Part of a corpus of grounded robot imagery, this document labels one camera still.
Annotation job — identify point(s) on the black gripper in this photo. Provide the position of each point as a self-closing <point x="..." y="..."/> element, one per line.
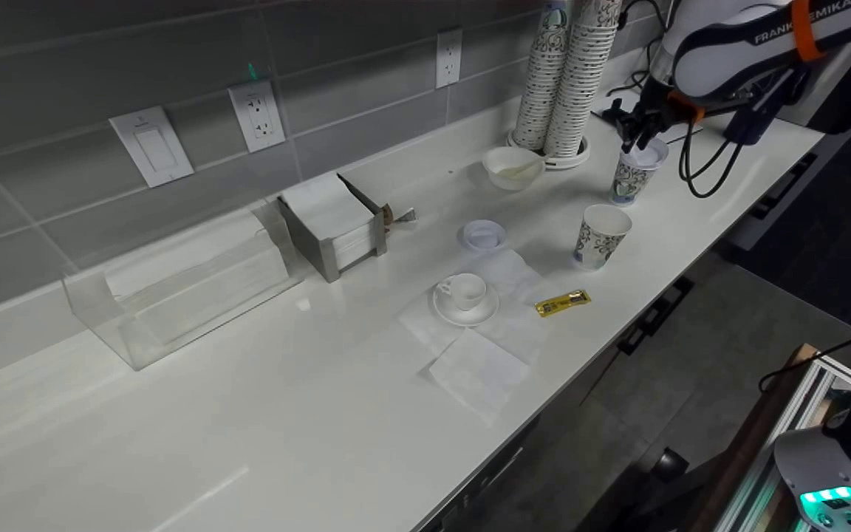
<point x="668" y="103"/>

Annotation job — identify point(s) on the white plastic cup lid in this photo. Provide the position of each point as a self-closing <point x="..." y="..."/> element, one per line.
<point x="645" y="152"/>

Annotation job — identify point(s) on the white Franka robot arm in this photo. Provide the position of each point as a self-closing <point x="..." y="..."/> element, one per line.
<point x="770" y="40"/>

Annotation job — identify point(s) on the speckled paper cup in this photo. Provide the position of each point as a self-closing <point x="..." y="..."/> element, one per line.
<point x="630" y="179"/>
<point x="599" y="236"/>

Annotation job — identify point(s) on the tall paper cup stack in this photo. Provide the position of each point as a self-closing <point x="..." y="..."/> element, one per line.
<point x="543" y="75"/>
<point x="581" y="78"/>

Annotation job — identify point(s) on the clear flat plastic lid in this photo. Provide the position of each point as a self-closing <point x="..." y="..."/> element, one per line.
<point x="484" y="233"/>

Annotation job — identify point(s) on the white bowl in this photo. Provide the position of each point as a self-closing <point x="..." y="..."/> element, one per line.
<point x="513" y="165"/>

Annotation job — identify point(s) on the yellow sauce packet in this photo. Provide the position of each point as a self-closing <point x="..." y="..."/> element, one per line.
<point x="562" y="303"/>

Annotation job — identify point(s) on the white paper napkin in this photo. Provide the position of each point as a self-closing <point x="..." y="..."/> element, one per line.
<point x="479" y="372"/>

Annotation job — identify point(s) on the metal napkin holder with napkins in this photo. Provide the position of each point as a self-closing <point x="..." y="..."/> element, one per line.
<point x="333" y="222"/>

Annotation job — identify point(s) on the white outlet with green sticker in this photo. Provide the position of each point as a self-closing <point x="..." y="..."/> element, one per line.
<point x="259" y="115"/>

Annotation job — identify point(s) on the grey base with green light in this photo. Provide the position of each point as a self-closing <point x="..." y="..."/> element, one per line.
<point x="844" y="473"/>

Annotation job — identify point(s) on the clear acrylic box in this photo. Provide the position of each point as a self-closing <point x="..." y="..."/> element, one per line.
<point x="185" y="285"/>

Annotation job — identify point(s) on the plain white wall outlet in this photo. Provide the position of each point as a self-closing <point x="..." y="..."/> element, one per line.
<point x="447" y="58"/>

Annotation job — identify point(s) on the brown wooden frame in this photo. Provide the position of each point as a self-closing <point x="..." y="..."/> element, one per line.
<point x="751" y="431"/>

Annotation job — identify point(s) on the white light switch plate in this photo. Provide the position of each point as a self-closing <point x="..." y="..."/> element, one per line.
<point x="153" y="146"/>

